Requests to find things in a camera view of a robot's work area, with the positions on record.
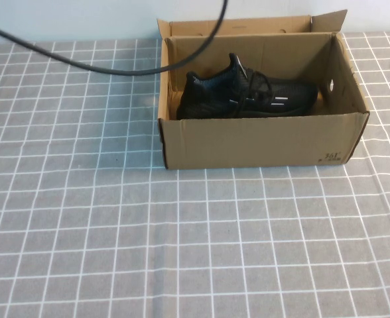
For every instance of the black knit sneaker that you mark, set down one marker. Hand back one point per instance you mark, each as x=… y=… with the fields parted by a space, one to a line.
x=281 y=92

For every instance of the brown cardboard shoe box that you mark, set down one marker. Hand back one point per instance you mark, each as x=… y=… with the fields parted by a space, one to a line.
x=248 y=142

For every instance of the grey checked tablecloth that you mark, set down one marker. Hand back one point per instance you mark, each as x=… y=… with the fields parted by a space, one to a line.
x=115 y=232

